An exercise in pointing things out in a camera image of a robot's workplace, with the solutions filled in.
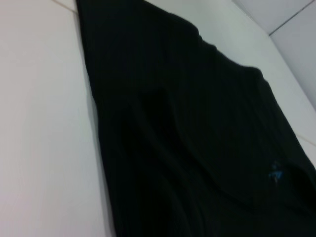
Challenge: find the black shirt with FREE print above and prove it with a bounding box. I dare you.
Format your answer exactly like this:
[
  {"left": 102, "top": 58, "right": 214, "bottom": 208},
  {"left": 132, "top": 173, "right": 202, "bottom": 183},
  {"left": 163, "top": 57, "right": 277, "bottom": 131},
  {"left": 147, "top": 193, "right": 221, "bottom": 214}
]
[{"left": 75, "top": 0, "right": 316, "bottom": 237}]

